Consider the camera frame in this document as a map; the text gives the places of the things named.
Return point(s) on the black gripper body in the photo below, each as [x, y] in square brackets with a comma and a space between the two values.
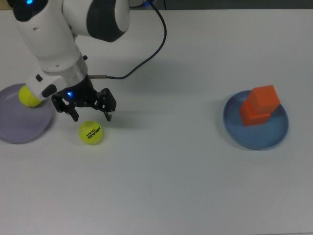
[80, 94]

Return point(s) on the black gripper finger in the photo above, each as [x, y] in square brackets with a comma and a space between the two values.
[62, 105]
[108, 102]

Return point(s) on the yellow tennis ball black print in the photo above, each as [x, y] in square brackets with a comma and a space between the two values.
[90, 132]

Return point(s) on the plain yellow tennis ball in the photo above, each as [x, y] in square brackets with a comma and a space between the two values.
[25, 98]

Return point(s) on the orange cube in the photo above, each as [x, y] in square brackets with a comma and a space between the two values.
[254, 120]
[264, 98]

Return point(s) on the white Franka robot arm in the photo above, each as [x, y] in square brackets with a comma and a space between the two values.
[46, 36]

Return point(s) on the purple plate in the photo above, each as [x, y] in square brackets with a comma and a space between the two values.
[22, 122]

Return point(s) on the blue plate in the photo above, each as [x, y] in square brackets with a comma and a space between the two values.
[256, 137]

